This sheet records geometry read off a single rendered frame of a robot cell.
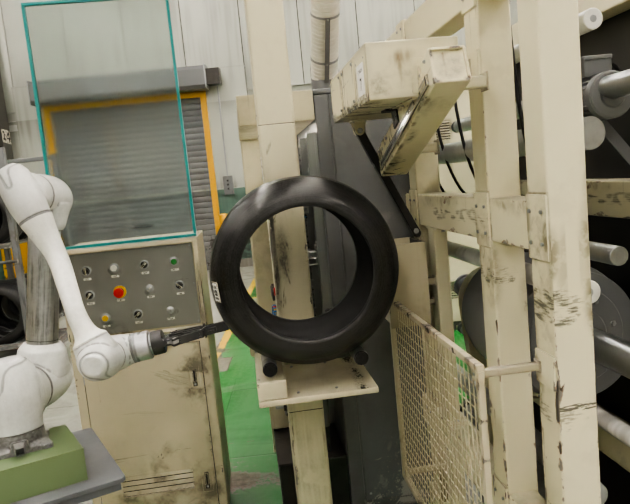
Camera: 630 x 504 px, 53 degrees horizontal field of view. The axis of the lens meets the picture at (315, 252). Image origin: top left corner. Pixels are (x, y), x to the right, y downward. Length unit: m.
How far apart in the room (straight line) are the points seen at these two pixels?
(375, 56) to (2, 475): 1.50
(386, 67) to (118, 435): 1.85
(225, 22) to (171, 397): 9.44
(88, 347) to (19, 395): 0.33
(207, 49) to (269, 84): 9.33
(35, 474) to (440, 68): 1.54
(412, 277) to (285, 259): 0.45
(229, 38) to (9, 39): 3.75
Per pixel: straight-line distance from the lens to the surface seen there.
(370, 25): 11.58
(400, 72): 1.68
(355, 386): 2.02
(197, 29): 11.66
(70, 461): 2.05
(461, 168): 5.61
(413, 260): 2.26
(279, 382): 1.95
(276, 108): 2.25
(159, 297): 2.68
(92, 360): 1.83
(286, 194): 1.84
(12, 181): 2.09
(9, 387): 2.09
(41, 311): 2.25
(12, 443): 2.12
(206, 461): 2.82
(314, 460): 2.46
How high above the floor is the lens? 1.46
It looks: 7 degrees down
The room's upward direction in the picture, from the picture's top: 6 degrees counter-clockwise
